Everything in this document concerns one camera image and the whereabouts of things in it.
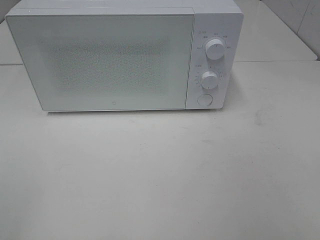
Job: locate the white round door button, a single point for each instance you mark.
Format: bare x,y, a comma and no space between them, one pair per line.
205,100

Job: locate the white microwave oven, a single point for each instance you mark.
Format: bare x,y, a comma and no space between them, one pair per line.
211,18

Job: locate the white microwave knob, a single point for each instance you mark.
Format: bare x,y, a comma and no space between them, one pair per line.
209,80
215,48

